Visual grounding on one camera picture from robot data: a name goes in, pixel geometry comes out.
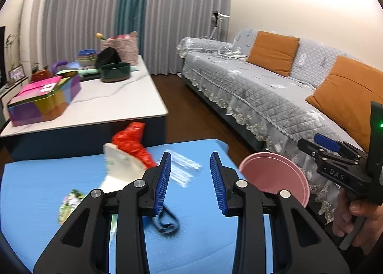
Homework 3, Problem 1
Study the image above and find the thin green plant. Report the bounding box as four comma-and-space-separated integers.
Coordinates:
4, 34, 19, 68

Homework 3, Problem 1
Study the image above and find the small photo frame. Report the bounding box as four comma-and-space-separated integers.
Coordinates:
8, 65, 25, 83

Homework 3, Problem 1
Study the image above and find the white cable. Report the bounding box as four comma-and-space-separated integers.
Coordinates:
218, 47, 249, 61

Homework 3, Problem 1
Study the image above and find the purple handled container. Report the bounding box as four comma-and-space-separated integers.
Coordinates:
51, 60, 68, 76

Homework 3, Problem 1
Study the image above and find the blue table mat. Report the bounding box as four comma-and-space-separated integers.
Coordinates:
0, 139, 274, 274

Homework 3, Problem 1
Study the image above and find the stack of coloured bowls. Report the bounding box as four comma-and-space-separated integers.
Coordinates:
76, 49, 99, 68

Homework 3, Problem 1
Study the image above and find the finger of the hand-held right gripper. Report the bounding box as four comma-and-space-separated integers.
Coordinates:
314, 133, 364, 158
298, 139, 327, 161

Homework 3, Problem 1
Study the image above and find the white top coffee table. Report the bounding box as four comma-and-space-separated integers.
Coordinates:
0, 55, 169, 155

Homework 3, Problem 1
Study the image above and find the grey quilted sofa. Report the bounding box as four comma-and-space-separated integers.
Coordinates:
175, 28, 383, 225

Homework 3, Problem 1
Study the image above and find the pink quilted basket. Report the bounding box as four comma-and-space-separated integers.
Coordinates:
100, 32, 140, 65

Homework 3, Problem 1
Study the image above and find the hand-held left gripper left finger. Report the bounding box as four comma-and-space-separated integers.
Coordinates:
33, 152, 172, 274

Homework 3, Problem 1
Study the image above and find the multicoloured box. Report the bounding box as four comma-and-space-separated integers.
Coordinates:
7, 77, 82, 127

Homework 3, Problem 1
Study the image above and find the black strap loop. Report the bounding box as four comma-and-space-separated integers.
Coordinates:
150, 207, 180, 234

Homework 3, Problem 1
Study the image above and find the grey curtain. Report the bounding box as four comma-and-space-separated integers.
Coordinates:
42, 0, 126, 68
144, 0, 234, 75

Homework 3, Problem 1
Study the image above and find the person's right hand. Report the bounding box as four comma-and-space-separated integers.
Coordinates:
332, 188, 383, 247

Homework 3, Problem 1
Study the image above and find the orange cushion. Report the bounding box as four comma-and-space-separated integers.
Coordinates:
306, 56, 383, 152
246, 31, 300, 78

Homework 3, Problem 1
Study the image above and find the green printed packet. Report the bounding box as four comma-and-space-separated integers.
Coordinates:
58, 190, 87, 227

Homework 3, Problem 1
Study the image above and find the pink plastic bin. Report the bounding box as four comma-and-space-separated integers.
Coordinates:
238, 152, 310, 209

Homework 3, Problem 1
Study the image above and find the red plastic bag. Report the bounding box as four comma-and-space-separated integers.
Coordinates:
112, 122, 158, 168

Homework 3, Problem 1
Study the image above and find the teal curtain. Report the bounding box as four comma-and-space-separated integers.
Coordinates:
115, 0, 150, 59

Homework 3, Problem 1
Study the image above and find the white tower air conditioner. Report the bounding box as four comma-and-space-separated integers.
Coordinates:
19, 0, 51, 68

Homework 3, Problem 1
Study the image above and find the clear plastic bag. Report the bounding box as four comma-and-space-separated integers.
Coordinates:
166, 151, 202, 186

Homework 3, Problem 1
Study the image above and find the light green tray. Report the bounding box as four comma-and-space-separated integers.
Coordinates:
66, 62, 138, 78

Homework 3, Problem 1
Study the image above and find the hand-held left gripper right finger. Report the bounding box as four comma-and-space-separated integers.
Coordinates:
209, 151, 350, 274

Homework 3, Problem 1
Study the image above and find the black hat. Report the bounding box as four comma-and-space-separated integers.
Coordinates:
95, 47, 122, 69

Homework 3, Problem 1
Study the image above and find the red glossy pot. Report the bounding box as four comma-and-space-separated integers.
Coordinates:
31, 67, 50, 83

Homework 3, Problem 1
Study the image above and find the dark green bowl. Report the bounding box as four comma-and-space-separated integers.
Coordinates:
100, 62, 131, 83

